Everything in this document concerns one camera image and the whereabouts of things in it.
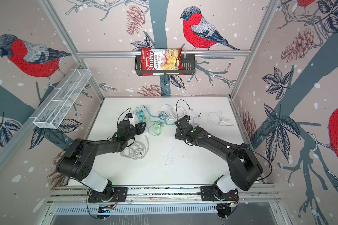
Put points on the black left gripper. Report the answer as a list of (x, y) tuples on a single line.
[(139, 129)]

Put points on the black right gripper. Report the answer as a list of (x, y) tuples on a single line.
[(177, 134)]

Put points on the pale lilac charger adapter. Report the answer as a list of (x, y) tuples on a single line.
[(196, 122)]

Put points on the white blue power strip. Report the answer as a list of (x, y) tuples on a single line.
[(141, 117)]

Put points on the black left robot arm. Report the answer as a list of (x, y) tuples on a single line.
[(78, 160)]

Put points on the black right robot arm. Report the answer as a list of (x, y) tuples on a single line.
[(244, 167)]

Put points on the red chips bag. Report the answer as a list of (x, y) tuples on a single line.
[(153, 59)]

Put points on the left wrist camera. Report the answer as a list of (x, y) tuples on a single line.
[(131, 118)]

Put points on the white charger adapter with cable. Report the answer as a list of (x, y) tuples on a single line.
[(217, 119)]

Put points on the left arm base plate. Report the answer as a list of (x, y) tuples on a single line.
[(112, 194)]

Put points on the black wall basket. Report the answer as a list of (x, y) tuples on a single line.
[(188, 63)]

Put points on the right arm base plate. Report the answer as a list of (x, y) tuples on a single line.
[(219, 194)]

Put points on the white wire wall basket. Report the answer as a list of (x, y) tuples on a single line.
[(64, 97)]

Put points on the aluminium front rail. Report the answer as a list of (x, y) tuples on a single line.
[(163, 194)]

